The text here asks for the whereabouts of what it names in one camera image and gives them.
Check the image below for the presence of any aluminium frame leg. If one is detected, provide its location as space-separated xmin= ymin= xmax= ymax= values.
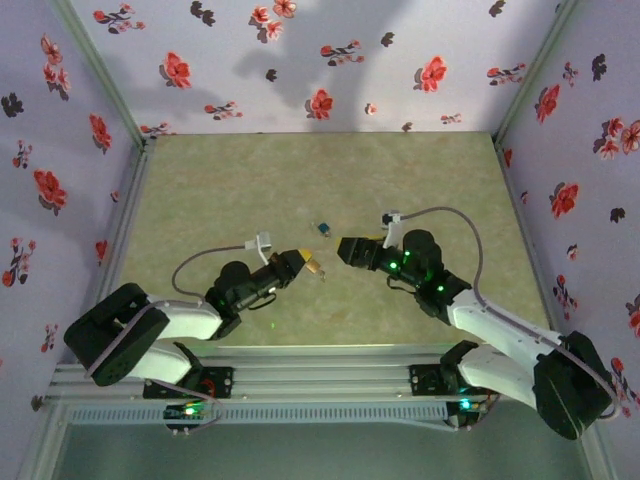
xmin=17 ymin=399 xmax=69 ymax=480
xmin=569 ymin=429 xmax=619 ymax=480

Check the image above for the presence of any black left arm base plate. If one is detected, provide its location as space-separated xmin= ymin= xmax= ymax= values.
xmin=143 ymin=366 xmax=235 ymax=400

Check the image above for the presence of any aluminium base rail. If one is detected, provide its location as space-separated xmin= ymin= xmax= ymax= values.
xmin=47 ymin=343 xmax=541 ymax=401

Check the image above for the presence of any grey slotted cable duct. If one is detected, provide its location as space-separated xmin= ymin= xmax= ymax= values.
xmin=64 ymin=402 xmax=449 ymax=427

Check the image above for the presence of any right circuit board green light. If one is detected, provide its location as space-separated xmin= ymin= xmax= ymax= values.
xmin=455 ymin=398 xmax=490 ymax=416

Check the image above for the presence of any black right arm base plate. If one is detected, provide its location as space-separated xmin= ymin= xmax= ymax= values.
xmin=408 ymin=363 xmax=501 ymax=397

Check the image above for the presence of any aluminium side rail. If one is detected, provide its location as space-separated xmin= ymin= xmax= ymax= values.
xmin=79 ymin=139 xmax=157 ymax=361
xmin=492 ymin=137 xmax=567 ymax=357

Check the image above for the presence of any circuit board green light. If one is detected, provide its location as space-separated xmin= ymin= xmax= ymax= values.
xmin=455 ymin=398 xmax=490 ymax=416
xmin=163 ymin=403 xmax=211 ymax=422

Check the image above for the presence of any left circuit board green light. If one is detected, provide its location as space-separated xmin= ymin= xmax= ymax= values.
xmin=163 ymin=403 xmax=211 ymax=422

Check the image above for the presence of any aluminium frame post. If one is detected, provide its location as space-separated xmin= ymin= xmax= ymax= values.
xmin=52 ymin=0 xmax=154 ymax=151
xmin=492 ymin=0 xmax=584 ymax=149

